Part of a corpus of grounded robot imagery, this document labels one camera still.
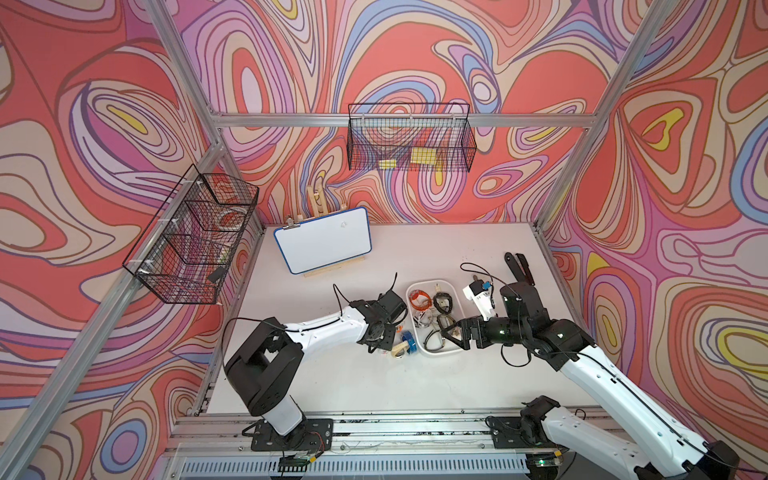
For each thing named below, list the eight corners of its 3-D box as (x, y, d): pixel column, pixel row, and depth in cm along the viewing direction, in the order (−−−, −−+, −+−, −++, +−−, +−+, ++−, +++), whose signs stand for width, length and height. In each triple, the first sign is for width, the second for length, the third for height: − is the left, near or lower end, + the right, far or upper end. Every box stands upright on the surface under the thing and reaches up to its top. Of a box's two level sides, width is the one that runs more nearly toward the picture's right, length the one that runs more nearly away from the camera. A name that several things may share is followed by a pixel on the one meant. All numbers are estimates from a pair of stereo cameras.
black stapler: (513, 285, 104) (515, 281, 102) (503, 256, 113) (505, 252, 111) (532, 285, 104) (534, 281, 102) (521, 256, 113) (523, 252, 111)
